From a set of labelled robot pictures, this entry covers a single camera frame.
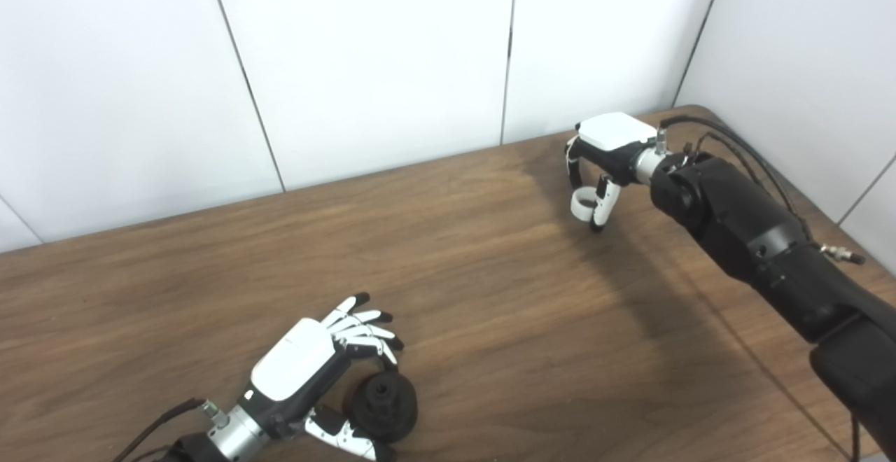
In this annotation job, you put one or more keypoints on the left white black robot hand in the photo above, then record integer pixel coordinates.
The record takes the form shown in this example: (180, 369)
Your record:
(294, 364)

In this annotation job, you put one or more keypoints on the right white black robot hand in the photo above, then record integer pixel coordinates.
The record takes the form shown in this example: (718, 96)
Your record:
(616, 133)

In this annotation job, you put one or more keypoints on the round black plastic part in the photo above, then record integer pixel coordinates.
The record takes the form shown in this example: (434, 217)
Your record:
(392, 409)

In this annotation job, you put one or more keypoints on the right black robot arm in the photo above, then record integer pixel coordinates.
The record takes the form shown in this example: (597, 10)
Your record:
(756, 238)

